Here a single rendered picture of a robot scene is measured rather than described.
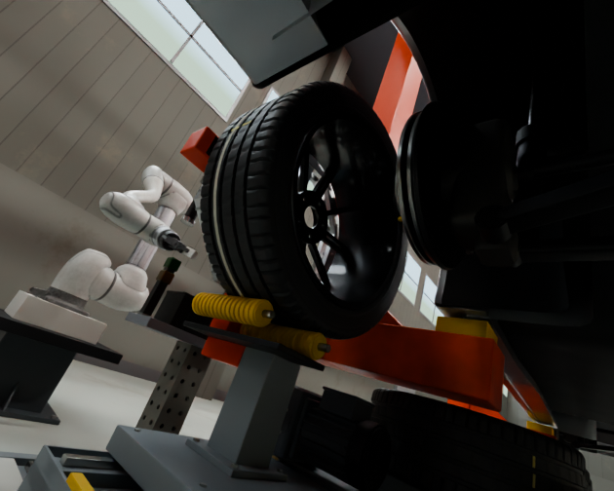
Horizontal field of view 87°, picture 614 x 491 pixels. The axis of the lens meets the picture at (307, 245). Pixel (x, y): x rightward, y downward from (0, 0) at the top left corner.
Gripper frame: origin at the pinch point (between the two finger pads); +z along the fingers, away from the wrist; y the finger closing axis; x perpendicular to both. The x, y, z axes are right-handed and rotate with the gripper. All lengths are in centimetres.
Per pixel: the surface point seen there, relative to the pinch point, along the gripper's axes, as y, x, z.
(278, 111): -31, -31, 52
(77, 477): -26, 38, 59
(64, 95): -38, -69, -308
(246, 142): -31, -24, 47
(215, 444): -3, 31, 59
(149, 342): 155, 100, -236
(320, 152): -1, -48, 31
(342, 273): 25, -20, 44
